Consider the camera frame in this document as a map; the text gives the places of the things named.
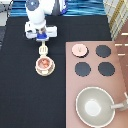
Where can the white blue gripper body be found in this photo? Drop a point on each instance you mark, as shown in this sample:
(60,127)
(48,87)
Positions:
(43,34)

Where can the cream slotted spatula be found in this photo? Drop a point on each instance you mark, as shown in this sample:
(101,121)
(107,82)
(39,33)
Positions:
(43,49)

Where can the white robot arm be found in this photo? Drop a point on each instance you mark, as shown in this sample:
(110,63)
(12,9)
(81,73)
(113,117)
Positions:
(36,11)

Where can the round wooden plate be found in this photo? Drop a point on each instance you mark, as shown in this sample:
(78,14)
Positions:
(45,71)

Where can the pink stove counter block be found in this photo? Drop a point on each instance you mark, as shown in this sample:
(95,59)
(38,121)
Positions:
(114,85)

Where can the black stove burner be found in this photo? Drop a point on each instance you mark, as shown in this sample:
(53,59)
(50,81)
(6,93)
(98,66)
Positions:
(106,69)
(103,51)

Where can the grey faucet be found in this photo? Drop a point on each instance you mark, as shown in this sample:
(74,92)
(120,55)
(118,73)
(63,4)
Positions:
(123,105)

